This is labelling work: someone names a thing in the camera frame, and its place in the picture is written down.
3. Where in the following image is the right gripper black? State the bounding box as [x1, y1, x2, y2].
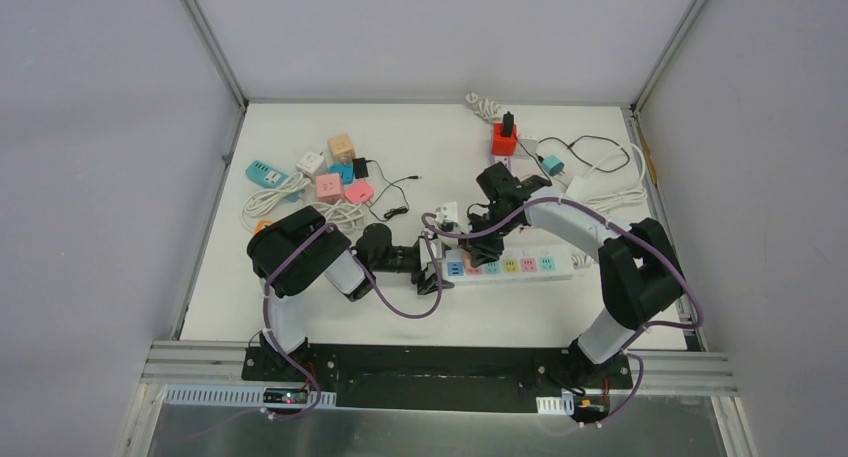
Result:
[457, 208, 519, 267]

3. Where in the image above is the long white power strip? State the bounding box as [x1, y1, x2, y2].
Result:
[441, 244, 594, 286]

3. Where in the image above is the pink cube socket adapter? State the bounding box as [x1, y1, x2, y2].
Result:
[344, 179, 375, 204]

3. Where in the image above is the light pink cube adapter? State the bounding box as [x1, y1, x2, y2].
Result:
[315, 173, 344, 205]

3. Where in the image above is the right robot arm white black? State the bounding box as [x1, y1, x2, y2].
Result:
[458, 163, 686, 387]

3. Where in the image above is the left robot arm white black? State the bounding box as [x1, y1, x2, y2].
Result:
[246, 206, 454, 382]

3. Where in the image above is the red cube socket adapter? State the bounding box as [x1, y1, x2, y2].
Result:
[490, 123, 518, 157]

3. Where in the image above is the blue plug adapter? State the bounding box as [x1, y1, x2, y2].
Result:
[328, 163, 355, 185]

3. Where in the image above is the purple power strip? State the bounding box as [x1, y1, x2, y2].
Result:
[490, 155, 511, 170]

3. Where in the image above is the white cube adapter behind red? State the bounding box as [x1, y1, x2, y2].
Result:
[518, 134, 539, 153]

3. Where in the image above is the beige cube adapter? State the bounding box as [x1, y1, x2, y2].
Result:
[327, 133, 357, 164]

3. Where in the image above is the orange power strip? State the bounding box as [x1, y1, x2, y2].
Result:
[254, 220, 273, 233]

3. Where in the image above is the teal power strip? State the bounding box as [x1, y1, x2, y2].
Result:
[245, 160, 302, 202]

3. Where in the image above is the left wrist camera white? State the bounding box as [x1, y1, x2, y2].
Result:
[418, 236, 445, 270]

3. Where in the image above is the white cord of orange strip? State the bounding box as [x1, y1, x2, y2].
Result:
[311, 200, 369, 233]

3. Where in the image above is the black mounting base plate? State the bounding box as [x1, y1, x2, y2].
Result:
[241, 343, 635, 414]

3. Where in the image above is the white coiled cord at back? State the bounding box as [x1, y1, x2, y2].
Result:
[464, 91, 503, 124]

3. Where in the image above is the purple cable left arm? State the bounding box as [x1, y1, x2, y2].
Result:
[261, 222, 446, 421]

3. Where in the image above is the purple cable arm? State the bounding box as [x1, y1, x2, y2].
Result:
[261, 222, 446, 421]
[421, 196, 705, 437]

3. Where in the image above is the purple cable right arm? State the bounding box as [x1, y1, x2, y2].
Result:
[421, 196, 705, 437]

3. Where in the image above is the white cord of teal strip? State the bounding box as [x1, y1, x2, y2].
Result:
[241, 172, 313, 233]

